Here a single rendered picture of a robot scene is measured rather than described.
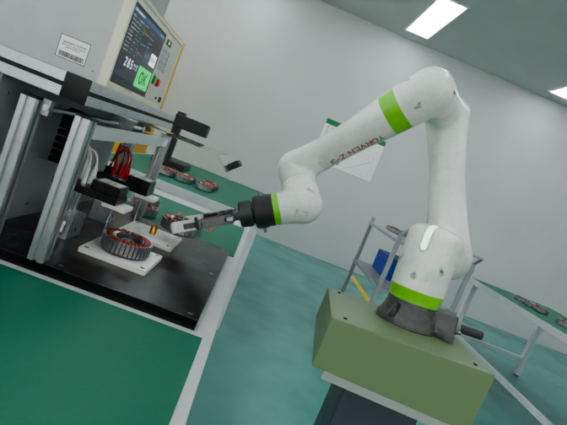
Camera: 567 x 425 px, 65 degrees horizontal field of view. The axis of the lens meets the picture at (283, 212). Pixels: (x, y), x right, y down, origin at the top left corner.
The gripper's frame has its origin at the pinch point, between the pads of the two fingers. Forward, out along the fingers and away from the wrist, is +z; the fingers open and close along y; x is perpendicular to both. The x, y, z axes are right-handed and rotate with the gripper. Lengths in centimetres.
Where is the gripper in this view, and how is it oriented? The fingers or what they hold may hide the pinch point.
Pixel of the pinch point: (182, 223)
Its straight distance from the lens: 130.4
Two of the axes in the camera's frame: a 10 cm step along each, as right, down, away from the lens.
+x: -1.6, -9.8, -1.1
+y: -0.2, -1.1, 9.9
